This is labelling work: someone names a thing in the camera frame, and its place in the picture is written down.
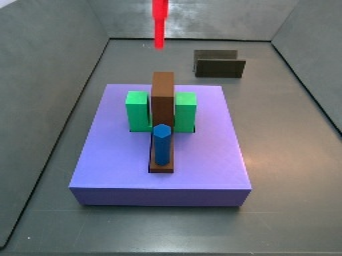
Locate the red peg object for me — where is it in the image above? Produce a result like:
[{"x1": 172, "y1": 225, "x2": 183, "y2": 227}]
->
[{"x1": 152, "y1": 0, "x2": 168, "y2": 50}]

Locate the purple board base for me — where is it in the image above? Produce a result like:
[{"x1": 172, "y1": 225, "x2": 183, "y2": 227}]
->
[{"x1": 69, "y1": 84, "x2": 251, "y2": 206}]

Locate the blue hexagonal peg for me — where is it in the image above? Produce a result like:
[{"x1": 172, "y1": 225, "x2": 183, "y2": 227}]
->
[{"x1": 152, "y1": 124, "x2": 172, "y2": 166}]

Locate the brown tall block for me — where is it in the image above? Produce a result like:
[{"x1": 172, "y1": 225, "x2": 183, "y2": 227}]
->
[{"x1": 150, "y1": 72, "x2": 175, "y2": 173}]

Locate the green right block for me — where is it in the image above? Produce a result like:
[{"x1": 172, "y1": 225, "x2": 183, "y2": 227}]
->
[{"x1": 174, "y1": 92, "x2": 198, "y2": 133}]

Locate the green block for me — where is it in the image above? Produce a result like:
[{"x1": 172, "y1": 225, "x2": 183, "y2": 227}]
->
[
  {"x1": 126, "y1": 91, "x2": 151, "y2": 132},
  {"x1": 174, "y1": 92, "x2": 198, "y2": 133}
]

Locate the green left block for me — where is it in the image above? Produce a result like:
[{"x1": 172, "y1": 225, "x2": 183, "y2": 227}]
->
[{"x1": 126, "y1": 91, "x2": 151, "y2": 132}]

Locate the black angled holder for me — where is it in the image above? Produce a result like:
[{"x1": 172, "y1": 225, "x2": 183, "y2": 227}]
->
[{"x1": 194, "y1": 50, "x2": 246, "y2": 78}]

